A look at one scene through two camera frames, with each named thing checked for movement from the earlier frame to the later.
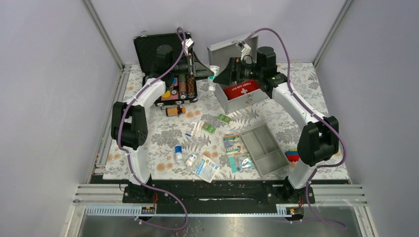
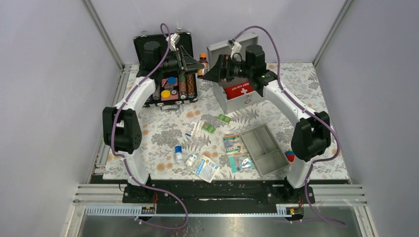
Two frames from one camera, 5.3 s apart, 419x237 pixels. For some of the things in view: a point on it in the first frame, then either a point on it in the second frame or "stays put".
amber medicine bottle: [175, 110] -> [201, 72]
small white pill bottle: [191, 159] stays put
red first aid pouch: [234, 91] stays put
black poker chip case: [168, 57] stays put
